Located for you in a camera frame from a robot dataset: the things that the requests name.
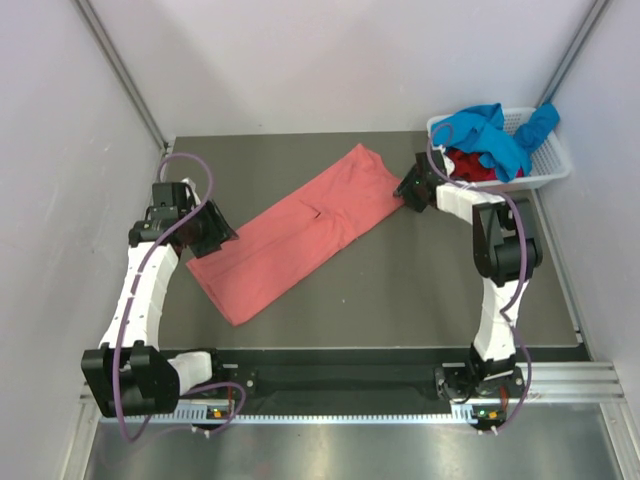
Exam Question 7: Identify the pink t shirt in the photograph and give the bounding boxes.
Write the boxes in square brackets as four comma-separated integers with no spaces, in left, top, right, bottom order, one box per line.
[187,144,403,326]

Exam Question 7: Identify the white plastic basket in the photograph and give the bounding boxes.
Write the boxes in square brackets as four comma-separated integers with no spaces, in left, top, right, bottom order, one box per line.
[427,106,570,190]

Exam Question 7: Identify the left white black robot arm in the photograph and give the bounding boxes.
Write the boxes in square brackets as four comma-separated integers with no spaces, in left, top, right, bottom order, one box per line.
[81,178,237,418]

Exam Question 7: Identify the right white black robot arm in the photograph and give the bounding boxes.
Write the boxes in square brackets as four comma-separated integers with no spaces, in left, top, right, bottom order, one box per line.
[394,149,543,403]

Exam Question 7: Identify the red t shirt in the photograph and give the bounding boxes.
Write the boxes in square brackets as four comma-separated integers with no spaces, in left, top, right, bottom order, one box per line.
[444,148,524,183]

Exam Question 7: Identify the blue t shirt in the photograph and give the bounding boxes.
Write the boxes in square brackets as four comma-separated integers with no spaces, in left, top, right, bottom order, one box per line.
[428,103,560,177]

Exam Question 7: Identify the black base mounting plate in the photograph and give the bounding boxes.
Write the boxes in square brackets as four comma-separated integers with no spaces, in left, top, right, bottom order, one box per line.
[169,347,526,415]

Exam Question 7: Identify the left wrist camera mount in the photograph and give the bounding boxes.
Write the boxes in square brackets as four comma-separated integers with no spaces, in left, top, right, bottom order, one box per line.
[181,177,201,208]

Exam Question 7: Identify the slotted cable duct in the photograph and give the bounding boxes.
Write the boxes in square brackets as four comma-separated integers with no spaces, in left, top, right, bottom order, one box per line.
[99,403,506,425]

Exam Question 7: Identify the left aluminium corner post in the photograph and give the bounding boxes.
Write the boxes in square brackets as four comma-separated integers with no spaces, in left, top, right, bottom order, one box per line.
[71,0,169,152]

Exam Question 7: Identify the aluminium corner post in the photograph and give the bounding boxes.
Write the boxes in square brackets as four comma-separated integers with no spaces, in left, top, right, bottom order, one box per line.
[536,0,613,107]
[71,0,169,152]

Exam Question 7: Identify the right aluminium corner post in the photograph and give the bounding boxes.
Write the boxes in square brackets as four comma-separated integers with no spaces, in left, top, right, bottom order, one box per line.
[536,0,613,107]

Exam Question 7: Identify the aluminium frame rail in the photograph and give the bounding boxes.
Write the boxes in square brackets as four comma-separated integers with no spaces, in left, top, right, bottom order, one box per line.
[79,362,626,404]

